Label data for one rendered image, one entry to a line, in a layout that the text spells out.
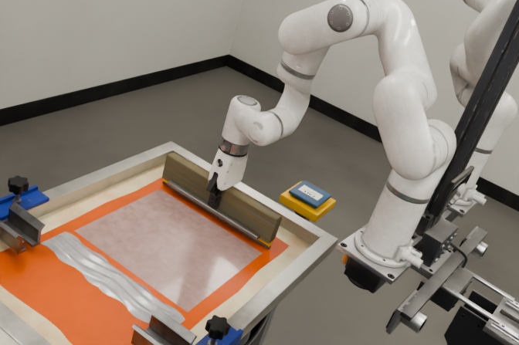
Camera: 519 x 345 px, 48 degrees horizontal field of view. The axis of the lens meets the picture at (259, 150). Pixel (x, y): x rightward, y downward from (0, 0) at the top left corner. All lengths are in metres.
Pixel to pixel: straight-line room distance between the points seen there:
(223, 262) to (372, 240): 0.37
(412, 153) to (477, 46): 0.44
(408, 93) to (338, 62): 3.77
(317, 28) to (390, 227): 0.43
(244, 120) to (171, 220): 0.33
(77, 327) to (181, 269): 0.28
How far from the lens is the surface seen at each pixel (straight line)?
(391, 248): 1.27
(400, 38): 1.16
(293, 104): 1.40
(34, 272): 1.31
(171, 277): 1.34
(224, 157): 1.42
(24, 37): 3.61
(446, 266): 1.52
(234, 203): 1.49
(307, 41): 1.17
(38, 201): 1.42
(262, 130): 1.32
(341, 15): 1.12
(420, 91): 1.10
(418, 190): 1.20
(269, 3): 5.08
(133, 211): 1.51
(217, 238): 1.48
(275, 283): 1.35
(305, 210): 1.72
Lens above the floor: 1.83
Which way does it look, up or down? 27 degrees down
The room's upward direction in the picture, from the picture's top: 17 degrees clockwise
